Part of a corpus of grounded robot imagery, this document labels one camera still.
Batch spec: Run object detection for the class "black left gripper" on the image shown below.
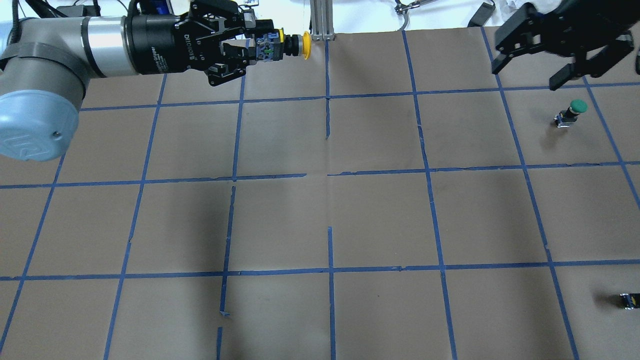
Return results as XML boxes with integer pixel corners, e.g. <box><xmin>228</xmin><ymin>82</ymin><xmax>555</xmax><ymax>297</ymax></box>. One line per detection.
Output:
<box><xmin>125</xmin><ymin>2</ymin><xmax>277</xmax><ymax>87</ymax></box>

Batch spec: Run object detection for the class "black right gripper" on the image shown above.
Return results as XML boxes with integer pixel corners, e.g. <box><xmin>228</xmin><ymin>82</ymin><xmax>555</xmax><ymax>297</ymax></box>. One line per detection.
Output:
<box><xmin>491</xmin><ymin>0</ymin><xmax>639</xmax><ymax>91</ymax></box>

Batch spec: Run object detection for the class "yellow push button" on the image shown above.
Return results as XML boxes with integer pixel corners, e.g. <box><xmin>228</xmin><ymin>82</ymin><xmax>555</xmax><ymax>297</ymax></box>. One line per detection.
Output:
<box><xmin>254</xmin><ymin>29</ymin><xmax>313</xmax><ymax>62</ymax></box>

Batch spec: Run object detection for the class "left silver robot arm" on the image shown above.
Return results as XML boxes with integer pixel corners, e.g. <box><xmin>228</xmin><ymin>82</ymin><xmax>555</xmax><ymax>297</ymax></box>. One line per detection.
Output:
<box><xmin>0</xmin><ymin>0</ymin><xmax>310</xmax><ymax>162</ymax></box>

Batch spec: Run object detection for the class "green push button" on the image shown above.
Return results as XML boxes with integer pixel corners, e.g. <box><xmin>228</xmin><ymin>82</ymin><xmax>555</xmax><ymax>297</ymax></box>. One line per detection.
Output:
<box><xmin>554</xmin><ymin>99</ymin><xmax>589</xmax><ymax>129</ymax></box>

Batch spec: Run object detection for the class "black power adapter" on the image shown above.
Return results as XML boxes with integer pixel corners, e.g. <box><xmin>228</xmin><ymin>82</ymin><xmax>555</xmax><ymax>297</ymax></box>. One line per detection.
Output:
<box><xmin>467</xmin><ymin>0</ymin><xmax>496</xmax><ymax>28</ymax></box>

